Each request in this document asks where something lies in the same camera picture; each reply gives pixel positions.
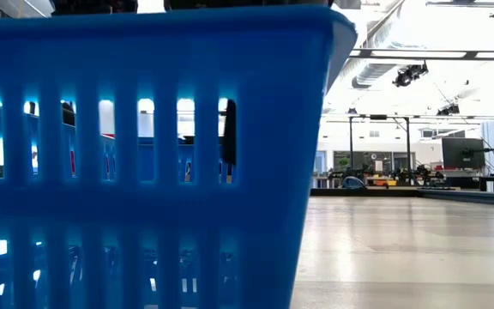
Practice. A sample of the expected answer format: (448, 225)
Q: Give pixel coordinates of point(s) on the red plastic slotted basket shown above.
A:
(72, 162)

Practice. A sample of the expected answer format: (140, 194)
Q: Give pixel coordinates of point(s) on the black background robot arm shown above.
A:
(423, 173)

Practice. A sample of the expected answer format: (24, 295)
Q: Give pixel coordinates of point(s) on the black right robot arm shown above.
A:
(247, 3)

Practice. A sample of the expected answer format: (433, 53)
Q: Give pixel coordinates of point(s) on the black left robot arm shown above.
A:
(92, 6)

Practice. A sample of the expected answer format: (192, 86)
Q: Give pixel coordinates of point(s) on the blue plastic slotted basket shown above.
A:
(272, 129)

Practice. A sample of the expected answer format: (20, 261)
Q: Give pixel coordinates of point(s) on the blue round chair back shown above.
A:
(353, 183)

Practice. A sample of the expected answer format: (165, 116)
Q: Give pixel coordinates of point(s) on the dark ceiling beam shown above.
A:
(358, 53)

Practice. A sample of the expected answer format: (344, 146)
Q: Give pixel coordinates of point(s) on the large black ceiling spotlight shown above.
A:
(407, 76)

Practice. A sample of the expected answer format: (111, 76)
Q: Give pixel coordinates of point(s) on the black computer monitor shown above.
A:
(457, 150)

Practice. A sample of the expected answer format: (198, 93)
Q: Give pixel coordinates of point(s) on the grey ceiling lamp bar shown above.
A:
(461, 3)

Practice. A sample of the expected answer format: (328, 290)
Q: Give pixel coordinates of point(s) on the black metal frame stand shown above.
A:
(351, 137)

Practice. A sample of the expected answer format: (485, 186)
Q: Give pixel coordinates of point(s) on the grey ventilation duct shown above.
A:
(373, 73)

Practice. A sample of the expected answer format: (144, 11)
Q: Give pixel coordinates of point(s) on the black aluminium frame rail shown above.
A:
(478, 196)

